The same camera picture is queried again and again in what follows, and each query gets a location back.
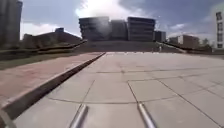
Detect grass strip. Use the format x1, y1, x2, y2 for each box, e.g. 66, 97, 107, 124
0, 52, 78, 71

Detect robot's own part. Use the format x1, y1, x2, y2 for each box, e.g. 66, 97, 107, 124
69, 103, 88, 128
137, 102, 157, 128

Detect red brick path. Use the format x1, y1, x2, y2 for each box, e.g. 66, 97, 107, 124
0, 52, 103, 108

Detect low dark building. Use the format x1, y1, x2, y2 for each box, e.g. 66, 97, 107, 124
20, 27, 83, 50

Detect wide stone stairs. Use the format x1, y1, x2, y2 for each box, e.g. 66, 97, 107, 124
74, 40, 183, 54

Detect grey concrete kerb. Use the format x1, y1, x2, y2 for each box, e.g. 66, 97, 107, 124
1, 52, 107, 120

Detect small dark building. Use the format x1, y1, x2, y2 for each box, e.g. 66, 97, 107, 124
153, 30, 167, 43

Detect low pale building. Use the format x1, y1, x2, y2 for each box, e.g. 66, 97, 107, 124
168, 34, 200, 50

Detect white multi-storey building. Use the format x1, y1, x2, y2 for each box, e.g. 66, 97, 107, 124
209, 3, 224, 51

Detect dark multi-storey building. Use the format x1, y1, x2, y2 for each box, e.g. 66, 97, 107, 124
78, 16, 156, 43

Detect tall grey building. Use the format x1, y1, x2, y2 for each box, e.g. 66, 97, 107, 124
0, 0, 24, 51

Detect dark sloping wall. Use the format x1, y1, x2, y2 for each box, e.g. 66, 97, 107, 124
0, 39, 88, 61

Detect grey concrete slab pavement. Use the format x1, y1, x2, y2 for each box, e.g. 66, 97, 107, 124
13, 51, 224, 128

